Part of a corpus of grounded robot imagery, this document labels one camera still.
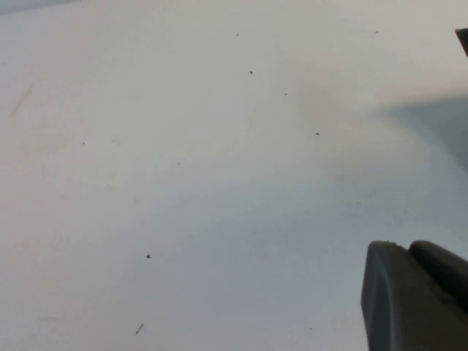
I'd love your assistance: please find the black glasses case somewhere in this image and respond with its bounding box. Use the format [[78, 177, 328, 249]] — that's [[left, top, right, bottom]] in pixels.
[[454, 28, 468, 59]]

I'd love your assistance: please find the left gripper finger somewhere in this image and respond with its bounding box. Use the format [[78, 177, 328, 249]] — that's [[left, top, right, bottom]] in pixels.
[[360, 239, 468, 351]]

